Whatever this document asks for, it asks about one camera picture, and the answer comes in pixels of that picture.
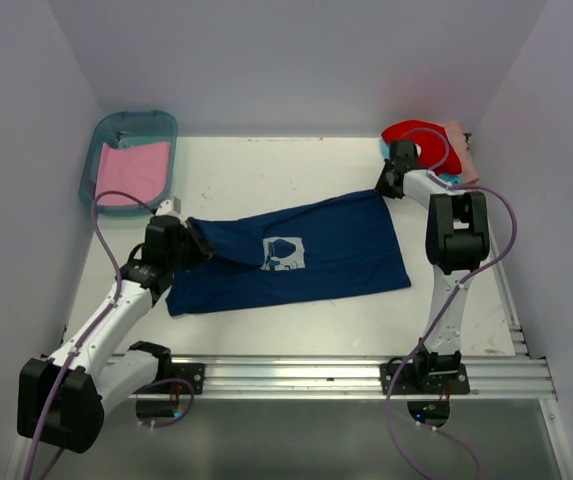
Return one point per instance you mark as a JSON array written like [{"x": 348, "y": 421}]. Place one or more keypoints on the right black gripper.
[{"x": 382, "y": 188}]

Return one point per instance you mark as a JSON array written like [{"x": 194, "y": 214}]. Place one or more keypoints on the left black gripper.
[{"x": 202, "y": 249}]

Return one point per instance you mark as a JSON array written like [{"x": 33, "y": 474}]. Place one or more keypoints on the navy blue Mickey t-shirt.
[{"x": 341, "y": 247}]

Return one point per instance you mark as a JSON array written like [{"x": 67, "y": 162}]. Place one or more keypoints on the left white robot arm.
[{"x": 64, "y": 398}]

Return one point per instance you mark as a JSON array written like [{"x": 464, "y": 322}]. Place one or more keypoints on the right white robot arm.
[{"x": 457, "y": 241}]

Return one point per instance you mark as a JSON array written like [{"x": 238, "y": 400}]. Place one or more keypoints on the pink beige folded t-shirt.
[{"x": 459, "y": 142}]

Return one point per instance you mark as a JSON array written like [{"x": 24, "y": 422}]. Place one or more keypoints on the pink t-shirt in bin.
[{"x": 141, "y": 171}]

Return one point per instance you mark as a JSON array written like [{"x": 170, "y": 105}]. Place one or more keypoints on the teal plastic bin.
[{"x": 123, "y": 130}]

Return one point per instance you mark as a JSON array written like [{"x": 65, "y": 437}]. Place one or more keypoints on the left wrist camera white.
[{"x": 169, "y": 207}]

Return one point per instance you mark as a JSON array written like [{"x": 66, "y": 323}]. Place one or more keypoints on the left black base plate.
[{"x": 192, "y": 372}]

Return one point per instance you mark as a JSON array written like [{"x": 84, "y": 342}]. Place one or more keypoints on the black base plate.
[
  {"x": 396, "y": 380},
  {"x": 192, "y": 372}
]

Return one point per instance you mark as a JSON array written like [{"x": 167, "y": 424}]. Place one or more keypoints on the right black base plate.
[{"x": 396, "y": 380}]

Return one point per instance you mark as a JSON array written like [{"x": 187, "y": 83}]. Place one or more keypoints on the aluminium mounting rail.
[{"x": 360, "y": 378}]

